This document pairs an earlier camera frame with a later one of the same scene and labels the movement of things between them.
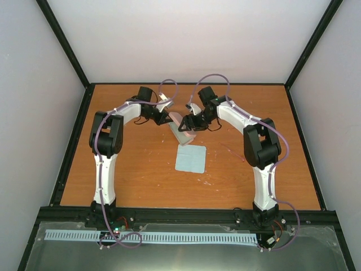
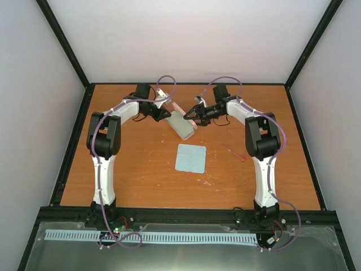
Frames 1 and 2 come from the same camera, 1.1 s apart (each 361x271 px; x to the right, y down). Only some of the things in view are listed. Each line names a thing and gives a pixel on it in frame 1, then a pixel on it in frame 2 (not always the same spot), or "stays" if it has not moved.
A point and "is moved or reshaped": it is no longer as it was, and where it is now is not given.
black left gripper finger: (166, 119) to (164, 113)
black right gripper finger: (184, 126) to (186, 116)
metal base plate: (280, 247) stays
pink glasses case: (185, 137) is moved or reshaped
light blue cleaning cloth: (190, 158) stays
